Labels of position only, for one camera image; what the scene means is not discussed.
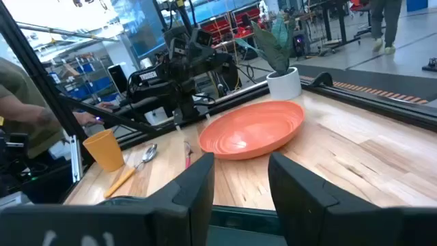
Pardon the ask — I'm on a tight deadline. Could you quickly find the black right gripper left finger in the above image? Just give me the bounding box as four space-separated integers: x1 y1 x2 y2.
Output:
0 152 215 246

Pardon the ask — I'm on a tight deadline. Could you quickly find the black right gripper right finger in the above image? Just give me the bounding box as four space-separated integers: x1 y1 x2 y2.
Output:
268 152 437 246

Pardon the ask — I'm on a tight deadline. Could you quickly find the fork with pink handle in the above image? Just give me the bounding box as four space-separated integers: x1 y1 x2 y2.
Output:
183 140 194 169

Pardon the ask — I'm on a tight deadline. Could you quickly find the spoon with yellow handle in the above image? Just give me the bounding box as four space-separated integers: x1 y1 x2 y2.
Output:
103 143 158 200

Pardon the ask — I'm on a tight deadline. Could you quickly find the orange plastic plate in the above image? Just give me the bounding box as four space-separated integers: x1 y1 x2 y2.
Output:
198 100 306 161

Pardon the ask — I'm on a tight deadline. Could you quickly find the yellow-orange plastic cup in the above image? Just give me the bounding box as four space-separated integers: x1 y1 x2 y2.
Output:
82 128 126 172

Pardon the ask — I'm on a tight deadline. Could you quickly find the shelf with red bins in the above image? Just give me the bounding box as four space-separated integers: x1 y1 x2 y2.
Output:
200 3 264 45

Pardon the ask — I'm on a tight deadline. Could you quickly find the large blue screen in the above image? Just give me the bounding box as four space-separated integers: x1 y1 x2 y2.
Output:
111 0 169 59

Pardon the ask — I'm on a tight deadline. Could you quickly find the green leafy plant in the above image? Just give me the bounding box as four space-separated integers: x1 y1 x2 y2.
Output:
234 12 296 77

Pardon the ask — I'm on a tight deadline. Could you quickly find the white plant pot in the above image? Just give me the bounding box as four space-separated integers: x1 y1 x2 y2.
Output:
266 66 302 101

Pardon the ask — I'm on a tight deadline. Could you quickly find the shelf with blue bins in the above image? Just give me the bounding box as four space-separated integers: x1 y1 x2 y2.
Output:
51 56 119 103

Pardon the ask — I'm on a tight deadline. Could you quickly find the silver aluminium profile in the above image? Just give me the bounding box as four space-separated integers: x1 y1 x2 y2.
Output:
70 135 84 184

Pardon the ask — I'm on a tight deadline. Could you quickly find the black hazard-striped floor mat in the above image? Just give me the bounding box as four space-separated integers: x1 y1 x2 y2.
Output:
293 64 437 105

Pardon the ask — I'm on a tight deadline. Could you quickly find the black desk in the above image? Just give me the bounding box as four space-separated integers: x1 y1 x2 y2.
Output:
309 0 363 55

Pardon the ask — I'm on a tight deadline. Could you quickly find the person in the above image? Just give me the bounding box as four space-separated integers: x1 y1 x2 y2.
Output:
0 56 115 161
369 0 404 55

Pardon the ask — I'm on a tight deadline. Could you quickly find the black aluminium table frame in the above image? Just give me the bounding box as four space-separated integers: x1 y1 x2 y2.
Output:
0 0 437 206

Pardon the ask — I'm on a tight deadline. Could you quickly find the black curved bracket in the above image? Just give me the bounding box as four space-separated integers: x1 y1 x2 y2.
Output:
309 71 335 88

